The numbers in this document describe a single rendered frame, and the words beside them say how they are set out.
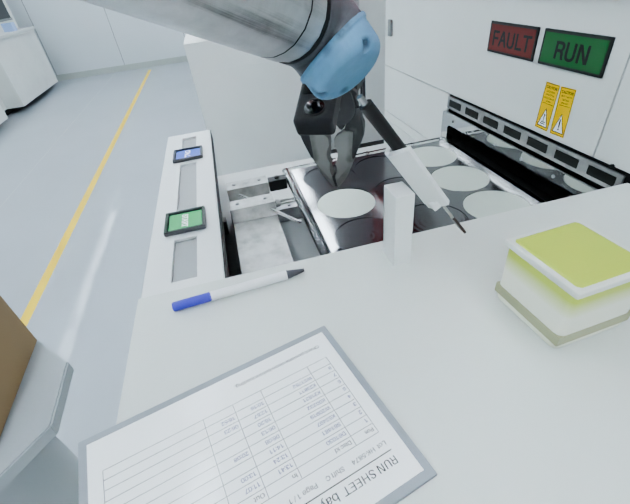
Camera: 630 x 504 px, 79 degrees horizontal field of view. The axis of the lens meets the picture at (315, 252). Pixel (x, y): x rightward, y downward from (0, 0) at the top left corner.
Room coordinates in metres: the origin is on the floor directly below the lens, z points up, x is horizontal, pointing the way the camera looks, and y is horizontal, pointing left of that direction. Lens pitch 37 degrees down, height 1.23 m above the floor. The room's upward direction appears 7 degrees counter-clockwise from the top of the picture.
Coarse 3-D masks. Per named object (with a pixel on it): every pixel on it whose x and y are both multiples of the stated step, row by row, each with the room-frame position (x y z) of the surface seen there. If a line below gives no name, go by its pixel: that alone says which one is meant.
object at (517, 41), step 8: (496, 24) 0.74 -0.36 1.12; (496, 32) 0.73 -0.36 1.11; (504, 32) 0.71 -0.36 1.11; (512, 32) 0.69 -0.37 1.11; (520, 32) 0.67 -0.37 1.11; (528, 32) 0.66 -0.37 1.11; (496, 40) 0.73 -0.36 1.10; (504, 40) 0.71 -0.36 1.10; (512, 40) 0.69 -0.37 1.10; (520, 40) 0.67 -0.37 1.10; (528, 40) 0.65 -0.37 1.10; (488, 48) 0.75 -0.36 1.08; (496, 48) 0.72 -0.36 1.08; (504, 48) 0.70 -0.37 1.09; (512, 48) 0.68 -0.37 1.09; (520, 48) 0.67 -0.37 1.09; (528, 48) 0.65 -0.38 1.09; (528, 56) 0.64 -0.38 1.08
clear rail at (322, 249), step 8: (288, 176) 0.70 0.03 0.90; (288, 184) 0.67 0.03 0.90; (296, 192) 0.63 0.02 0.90; (296, 200) 0.60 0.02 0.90; (304, 208) 0.56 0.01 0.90; (304, 216) 0.54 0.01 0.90; (312, 224) 0.51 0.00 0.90; (312, 232) 0.49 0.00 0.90; (320, 240) 0.46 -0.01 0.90; (320, 248) 0.45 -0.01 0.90
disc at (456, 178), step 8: (440, 168) 0.66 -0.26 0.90; (448, 168) 0.65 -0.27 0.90; (456, 168) 0.65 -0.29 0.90; (464, 168) 0.64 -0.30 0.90; (472, 168) 0.64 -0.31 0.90; (432, 176) 0.63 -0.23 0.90; (440, 176) 0.62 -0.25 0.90; (448, 176) 0.62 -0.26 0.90; (456, 176) 0.62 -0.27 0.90; (464, 176) 0.61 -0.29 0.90; (472, 176) 0.61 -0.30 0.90; (480, 176) 0.61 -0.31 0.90; (488, 176) 0.60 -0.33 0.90; (440, 184) 0.59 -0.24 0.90; (448, 184) 0.59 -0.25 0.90; (456, 184) 0.59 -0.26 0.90; (464, 184) 0.58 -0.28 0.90; (472, 184) 0.58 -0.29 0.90; (480, 184) 0.58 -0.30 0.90
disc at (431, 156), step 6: (414, 150) 0.75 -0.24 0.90; (420, 150) 0.75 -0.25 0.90; (426, 150) 0.75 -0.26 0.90; (432, 150) 0.74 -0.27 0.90; (438, 150) 0.74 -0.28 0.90; (444, 150) 0.74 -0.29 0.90; (450, 150) 0.73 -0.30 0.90; (420, 156) 0.72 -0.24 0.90; (426, 156) 0.72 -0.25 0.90; (432, 156) 0.71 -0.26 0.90; (438, 156) 0.71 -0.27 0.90; (444, 156) 0.71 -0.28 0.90; (450, 156) 0.70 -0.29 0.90; (456, 156) 0.70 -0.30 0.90; (426, 162) 0.69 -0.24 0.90; (432, 162) 0.69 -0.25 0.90; (438, 162) 0.68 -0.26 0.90; (444, 162) 0.68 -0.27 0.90; (450, 162) 0.68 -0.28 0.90
